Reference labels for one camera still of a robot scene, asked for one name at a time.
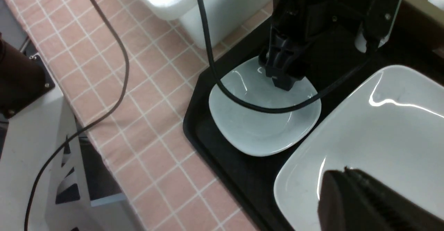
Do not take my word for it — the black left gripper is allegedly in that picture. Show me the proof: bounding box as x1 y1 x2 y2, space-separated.
258 0 402 91

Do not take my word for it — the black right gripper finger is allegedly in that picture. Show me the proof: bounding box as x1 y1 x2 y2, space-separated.
317 168 444 231

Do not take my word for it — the small white square bowl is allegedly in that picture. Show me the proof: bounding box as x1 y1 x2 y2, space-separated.
209 57 322 157

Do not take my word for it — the white square rice plate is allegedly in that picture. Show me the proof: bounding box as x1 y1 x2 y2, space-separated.
274 65 444 231

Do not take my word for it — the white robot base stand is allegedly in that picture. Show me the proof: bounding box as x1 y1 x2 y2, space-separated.
0 33 146 231

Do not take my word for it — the large white plastic tub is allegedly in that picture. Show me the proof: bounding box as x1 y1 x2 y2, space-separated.
141 0 271 49

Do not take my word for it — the olive green plastic bin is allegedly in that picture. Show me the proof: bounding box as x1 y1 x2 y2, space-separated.
395 0 444 57

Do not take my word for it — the pink checkered tablecloth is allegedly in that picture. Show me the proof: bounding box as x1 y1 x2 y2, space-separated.
6 0 256 231

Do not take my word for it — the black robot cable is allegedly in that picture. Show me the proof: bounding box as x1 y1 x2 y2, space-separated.
193 0 368 114

